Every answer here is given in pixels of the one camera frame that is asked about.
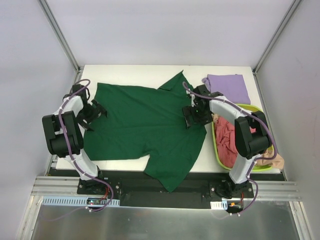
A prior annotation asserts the left aluminium frame post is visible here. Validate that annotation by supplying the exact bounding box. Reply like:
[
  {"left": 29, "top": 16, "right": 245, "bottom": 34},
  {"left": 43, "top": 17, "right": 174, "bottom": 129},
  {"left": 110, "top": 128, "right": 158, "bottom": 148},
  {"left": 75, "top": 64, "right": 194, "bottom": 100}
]
[{"left": 37, "top": 0, "right": 82, "bottom": 74}]

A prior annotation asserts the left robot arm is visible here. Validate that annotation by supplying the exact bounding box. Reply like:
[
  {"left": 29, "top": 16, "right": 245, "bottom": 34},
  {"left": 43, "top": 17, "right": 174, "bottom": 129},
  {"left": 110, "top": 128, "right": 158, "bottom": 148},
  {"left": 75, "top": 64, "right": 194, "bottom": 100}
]
[{"left": 42, "top": 81, "right": 108, "bottom": 195}]

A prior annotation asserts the right aluminium frame post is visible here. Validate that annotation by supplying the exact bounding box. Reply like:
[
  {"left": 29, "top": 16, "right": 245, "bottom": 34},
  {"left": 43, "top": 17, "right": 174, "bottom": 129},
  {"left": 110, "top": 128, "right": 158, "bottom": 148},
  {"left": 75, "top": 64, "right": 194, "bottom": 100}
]
[{"left": 252, "top": 0, "right": 303, "bottom": 76}]

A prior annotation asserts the aluminium frame post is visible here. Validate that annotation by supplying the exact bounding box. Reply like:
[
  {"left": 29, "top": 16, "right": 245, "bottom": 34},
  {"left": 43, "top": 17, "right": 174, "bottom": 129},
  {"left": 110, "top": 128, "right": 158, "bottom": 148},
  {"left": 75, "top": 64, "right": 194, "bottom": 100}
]
[
  {"left": 37, "top": 0, "right": 82, "bottom": 74},
  {"left": 252, "top": 0, "right": 303, "bottom": 76}
]

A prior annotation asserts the left white cable duct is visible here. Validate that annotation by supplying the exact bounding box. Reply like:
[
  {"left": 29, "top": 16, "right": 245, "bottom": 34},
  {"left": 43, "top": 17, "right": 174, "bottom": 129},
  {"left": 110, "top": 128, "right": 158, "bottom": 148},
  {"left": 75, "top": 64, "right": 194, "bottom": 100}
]
[{"left": 42, "top": 196, "right": 109, "bottom": 208}]

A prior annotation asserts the white cable duct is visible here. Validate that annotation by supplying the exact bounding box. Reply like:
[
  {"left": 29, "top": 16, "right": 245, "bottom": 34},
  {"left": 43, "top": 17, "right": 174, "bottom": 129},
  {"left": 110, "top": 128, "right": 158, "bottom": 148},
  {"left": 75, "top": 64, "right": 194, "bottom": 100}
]
[
  {"left": 210, "top": 199, "right": 228, "bottom": 211},
  {"left": 42, "top": 196, "right": 109, "bottom": 208}
]

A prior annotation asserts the right white cable duct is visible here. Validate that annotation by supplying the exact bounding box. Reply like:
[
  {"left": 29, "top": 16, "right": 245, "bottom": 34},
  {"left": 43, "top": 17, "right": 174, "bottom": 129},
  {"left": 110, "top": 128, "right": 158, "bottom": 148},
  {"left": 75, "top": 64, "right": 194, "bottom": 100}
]
[{"left": 210, "top": 199, "right": 228, "bottom": 211}]

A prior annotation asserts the folded purple t shirt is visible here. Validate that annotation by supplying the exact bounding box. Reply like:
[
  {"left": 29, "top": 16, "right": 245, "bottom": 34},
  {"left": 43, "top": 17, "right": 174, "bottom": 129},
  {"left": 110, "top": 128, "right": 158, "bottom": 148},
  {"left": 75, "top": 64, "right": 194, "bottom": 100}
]
[{"left": 202, "top": 74, "right": 251, "bottom": 105}]

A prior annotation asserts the green polo shirt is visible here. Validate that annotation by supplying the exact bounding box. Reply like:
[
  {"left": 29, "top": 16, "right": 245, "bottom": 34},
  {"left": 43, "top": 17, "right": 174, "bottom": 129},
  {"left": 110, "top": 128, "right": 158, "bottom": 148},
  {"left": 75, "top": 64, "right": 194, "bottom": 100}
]
[{"left": 84, "top": 72, "right": 207, "bottom": 192}]

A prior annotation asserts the beige garment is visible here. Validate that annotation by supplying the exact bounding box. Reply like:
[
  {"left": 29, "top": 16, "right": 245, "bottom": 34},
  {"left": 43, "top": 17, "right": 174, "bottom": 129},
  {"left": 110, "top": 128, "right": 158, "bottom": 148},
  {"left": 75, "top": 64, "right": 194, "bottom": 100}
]
[{"left": 256, "top": 147, "right": 285, "bottom": 170}]

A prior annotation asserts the pink red t shirt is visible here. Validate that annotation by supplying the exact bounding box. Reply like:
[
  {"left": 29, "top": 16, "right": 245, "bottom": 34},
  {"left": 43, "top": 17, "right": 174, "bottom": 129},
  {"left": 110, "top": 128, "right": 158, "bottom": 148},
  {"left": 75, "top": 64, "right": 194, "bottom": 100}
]
[{"left": 213, "top": 117, "right": 258, "bottom": 170}]

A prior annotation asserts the aluminium front rail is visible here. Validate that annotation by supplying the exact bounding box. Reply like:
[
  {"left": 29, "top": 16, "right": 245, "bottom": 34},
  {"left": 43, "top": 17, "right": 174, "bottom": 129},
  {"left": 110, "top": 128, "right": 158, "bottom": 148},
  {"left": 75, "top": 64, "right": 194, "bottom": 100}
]
[{"left": 31, "top": 176, "right": 302, "bottom": 202}]

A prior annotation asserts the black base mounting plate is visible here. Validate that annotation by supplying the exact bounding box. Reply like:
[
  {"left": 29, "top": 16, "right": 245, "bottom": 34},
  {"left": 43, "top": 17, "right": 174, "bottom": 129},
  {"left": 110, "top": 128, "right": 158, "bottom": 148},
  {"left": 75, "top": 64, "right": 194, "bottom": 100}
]
[{"left": 77, "top": 170, "right": 254, "bottom": 209}]

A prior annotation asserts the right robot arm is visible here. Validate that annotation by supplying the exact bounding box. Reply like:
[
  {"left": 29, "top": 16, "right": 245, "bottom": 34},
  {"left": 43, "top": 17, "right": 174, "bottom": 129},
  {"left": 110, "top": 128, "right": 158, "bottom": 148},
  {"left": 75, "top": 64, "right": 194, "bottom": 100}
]
[{"left": 182, "top": 82, "right": 276, "bottom": 199}]

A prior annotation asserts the lime green plastic basket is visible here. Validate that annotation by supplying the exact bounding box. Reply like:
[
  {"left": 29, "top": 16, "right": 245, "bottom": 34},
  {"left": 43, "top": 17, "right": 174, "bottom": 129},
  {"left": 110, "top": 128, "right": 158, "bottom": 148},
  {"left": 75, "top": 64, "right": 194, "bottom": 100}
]
[{"left": 212, "top": 104, "right": 272, "bottom": 172}]

